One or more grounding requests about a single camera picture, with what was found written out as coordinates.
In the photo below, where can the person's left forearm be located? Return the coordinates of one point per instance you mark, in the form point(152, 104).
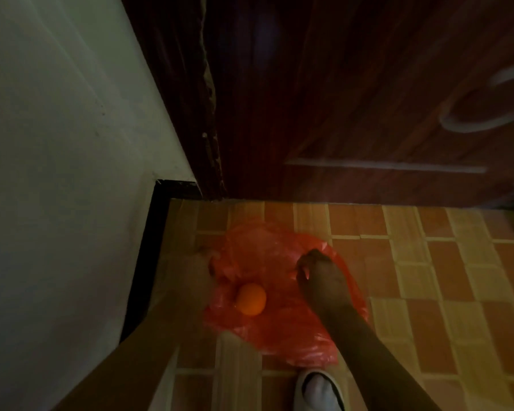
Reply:
point(133, 368)

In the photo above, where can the dark brown wooden door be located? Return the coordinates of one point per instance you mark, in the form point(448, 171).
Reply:
point(347, 81)

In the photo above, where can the small orange fruit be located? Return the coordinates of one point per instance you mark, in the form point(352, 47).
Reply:
point(250, 300)

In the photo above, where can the black baseboard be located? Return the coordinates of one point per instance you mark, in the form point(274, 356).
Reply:
point(147, 261)

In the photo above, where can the person's right hand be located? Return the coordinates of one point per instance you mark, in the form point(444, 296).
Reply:
point(323, 282)

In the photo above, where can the white right slipper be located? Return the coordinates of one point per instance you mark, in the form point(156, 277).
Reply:
point(321, 393)

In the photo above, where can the red plastic bag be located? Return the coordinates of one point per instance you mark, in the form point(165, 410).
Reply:
point(282, 329)

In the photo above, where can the person's left hand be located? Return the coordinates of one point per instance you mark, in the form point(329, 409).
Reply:
point(199, 282)

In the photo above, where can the person's right forearm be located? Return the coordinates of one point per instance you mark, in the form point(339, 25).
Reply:
point(377, 368)

